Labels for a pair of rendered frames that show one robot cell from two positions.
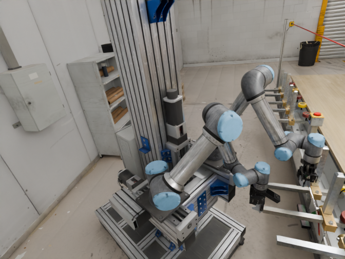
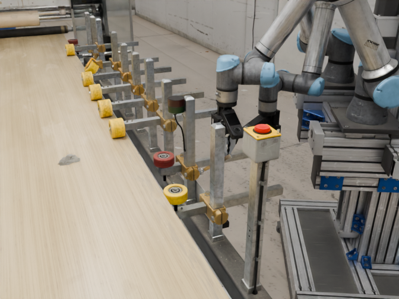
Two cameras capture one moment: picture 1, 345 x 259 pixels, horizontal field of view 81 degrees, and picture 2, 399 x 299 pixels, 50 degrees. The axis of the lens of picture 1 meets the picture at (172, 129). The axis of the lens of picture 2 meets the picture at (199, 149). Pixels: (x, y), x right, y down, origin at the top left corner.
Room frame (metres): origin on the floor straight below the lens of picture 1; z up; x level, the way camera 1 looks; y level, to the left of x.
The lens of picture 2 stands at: (1.75, -1.78, 1.65)
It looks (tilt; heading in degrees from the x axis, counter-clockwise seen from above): 26 degrees down; 135
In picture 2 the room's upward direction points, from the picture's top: straight up
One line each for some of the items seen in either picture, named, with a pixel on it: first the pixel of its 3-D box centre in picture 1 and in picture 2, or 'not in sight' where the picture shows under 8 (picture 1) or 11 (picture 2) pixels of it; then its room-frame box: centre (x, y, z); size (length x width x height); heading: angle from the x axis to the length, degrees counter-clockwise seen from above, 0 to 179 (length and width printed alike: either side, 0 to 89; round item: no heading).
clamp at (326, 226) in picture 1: (327, 218); (186, 167); (0.69, -0.78, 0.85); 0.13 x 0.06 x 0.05; 157
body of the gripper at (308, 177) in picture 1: (308, 169); (225, 115); (0.83, -0.72, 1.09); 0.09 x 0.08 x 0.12; 157
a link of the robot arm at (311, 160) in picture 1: (312, 156); (225, 95); (0.83, -0.73, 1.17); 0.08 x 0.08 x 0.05
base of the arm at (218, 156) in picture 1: (213, 148); (368, 105); (1.14, -0.27, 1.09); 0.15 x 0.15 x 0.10
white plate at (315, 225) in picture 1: (315, 220); (198, 193); (0.75, -0.78, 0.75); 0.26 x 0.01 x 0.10; 157
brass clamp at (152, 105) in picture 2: not in sight; (149, 102); (0.23, -0.59, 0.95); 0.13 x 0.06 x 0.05; 157
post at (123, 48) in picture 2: not in sight; (126, 85); (-0.21, -0.40, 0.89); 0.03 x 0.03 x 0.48; 67
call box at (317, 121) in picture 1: (315, 119); (260, 144); (1.18, -0.98, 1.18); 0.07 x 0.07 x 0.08; 67
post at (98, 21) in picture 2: not in sight; (101, 53); (-0.91, -0.11, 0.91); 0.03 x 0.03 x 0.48; 67
